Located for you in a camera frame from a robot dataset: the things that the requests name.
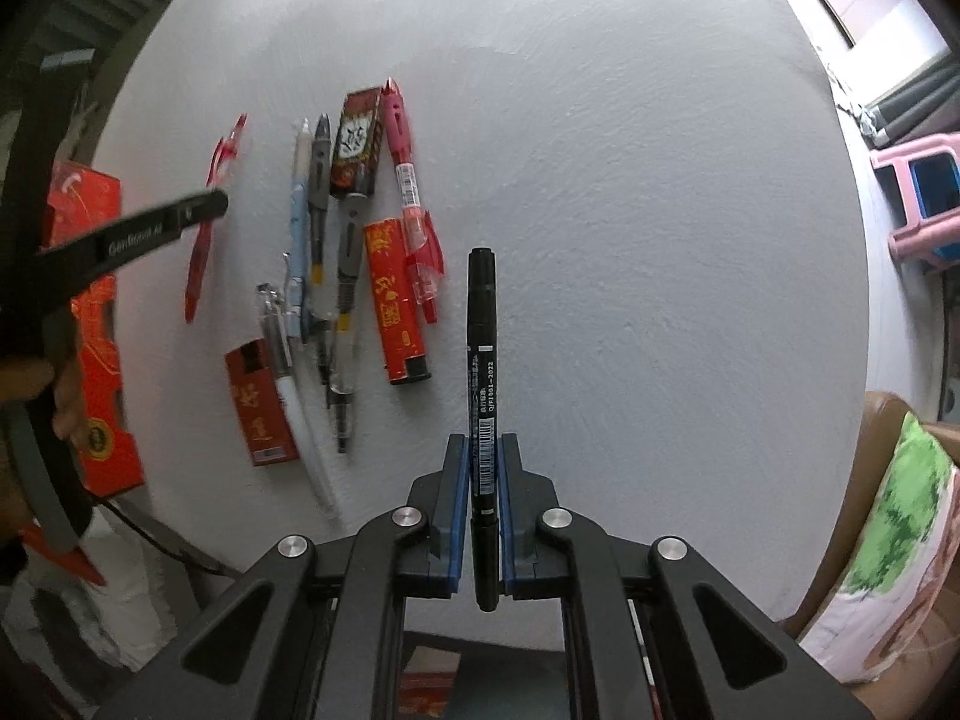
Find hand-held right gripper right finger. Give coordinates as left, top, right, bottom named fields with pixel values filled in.
left=499, top=431, right=875, bottom=720

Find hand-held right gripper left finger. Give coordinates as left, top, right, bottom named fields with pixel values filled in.
left=97, top=433, right=472, bottom=720

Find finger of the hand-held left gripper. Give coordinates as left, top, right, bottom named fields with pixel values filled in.
left=34, top=190, right=228, bottom=295

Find red cardboard box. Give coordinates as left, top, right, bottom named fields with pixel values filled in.
left=41, top=163, right=145, bottom=497

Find light blue pen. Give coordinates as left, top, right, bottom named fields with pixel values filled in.
left=283, top=118, right=314, bottom=343

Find white pen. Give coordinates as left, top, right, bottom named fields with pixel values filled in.
left=255, top=283, right=340, bottom=518

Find black marker pen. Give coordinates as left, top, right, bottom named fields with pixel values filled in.
left=466, top=247, right=500, bottom=613

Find tall red lighter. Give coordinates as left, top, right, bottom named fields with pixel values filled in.
left=364, top=216, right=434, bottom=386

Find grey yellow pen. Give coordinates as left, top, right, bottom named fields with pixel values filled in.
left=326, top=193, right=369, bottom=457

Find pink red pen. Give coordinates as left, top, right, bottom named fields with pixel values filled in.
left=381, top=77, right=449, bottom=325

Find person's left hand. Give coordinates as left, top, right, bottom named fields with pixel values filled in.
left=0, top=355, right=88, bottom=445

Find red plastic object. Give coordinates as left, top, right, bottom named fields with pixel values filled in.
left=19, top=525, right=107, bottom=588

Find white crumpled cloth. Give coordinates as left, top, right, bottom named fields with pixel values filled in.
left=22, top=532, right=188, bottom=674

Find grey grip clear pen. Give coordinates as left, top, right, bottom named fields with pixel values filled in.
left=307, top=114, right=335, bottom=388

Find dark red patterned packet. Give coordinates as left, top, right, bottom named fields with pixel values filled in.
left=330, top=87, right=385, bottom=197

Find green print cushion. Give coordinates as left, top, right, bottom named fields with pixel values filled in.
left=799, top=411, right=960, bottom=685

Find pink plastic stool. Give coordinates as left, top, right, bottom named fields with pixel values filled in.
left=868, top=131, right=960, bottom=269

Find blue plastic object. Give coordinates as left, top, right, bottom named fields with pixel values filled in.
left=911, top=154, right=960, bottom=224

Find grey pole bundle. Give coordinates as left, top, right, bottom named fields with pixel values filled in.
left=861, top=52, right=960, bottom=152

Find black cable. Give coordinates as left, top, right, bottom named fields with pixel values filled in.
left=94, top=499, right=242, bottom=580

